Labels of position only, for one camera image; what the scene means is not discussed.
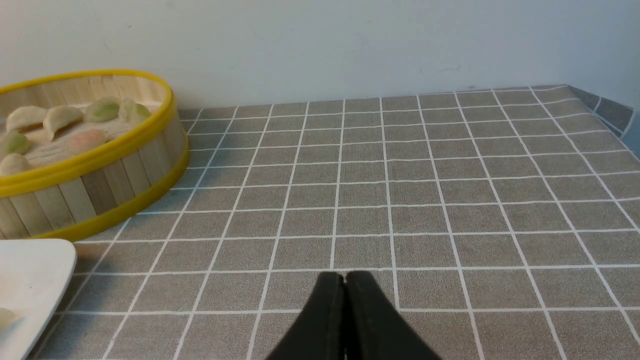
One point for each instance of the pink dumpling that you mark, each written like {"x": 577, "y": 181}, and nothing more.
{"x": 85, "y": 141}

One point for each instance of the green dumpling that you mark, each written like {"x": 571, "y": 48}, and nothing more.
{"x": 132, "y": 112}
{"x": 14, "y": 142}
{"x": 102, "y": 110}

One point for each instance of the white dumpling back middle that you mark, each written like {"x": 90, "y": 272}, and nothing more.
{"x": 58, "y": 118}

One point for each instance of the bamboo steamer basket yellow rim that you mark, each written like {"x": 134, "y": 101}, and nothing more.
{"x": 79, "y": 197}

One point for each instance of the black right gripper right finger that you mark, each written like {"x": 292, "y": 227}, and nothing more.
{"x": 374, "y": 329}

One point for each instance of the white square plate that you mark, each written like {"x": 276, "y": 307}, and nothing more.
{"x": 34, "y": 275}

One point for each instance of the green dumpling front left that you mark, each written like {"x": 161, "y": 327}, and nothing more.
{"x": 14, "y": 142}

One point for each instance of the grey checked tablecloth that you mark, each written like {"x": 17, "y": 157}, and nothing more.
{"x": 501, "y": 223}

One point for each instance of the green dumpling back middle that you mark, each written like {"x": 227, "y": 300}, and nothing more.
{"x": 102, "y": 110}

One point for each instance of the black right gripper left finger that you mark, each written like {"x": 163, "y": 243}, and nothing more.
{"x": 316, "y": 333}

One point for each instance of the green dumpling back right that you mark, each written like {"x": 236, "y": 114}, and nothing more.
{"x": 132, "y": 112}

